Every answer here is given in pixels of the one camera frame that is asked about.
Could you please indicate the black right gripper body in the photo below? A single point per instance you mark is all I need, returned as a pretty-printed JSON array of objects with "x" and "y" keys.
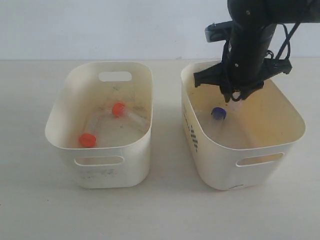
[{"x": 246, "y": 62}]

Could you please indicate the blue-capped tube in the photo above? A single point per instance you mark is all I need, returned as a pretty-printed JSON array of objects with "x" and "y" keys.
[
  {"x": 218, "y": 116},
  {"x": 234, "y": 106}
]

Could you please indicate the cream plastic bin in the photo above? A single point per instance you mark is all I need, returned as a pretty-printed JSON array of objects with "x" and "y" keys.
[
  {"x": 124, "y": 156},
  {"x": 253, "y": 141}
]

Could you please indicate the orange-capped tube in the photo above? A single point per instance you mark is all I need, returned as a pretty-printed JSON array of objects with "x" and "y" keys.
[
  {"x": 120, "y": 110},
  {"x": 90, "y": 136}
]

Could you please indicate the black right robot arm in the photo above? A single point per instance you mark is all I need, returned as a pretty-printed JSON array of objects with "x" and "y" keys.
[{"x": 286, "y": 14}]

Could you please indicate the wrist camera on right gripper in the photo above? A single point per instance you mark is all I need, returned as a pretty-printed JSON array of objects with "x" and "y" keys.
[{"x": 216, "y": 32}]

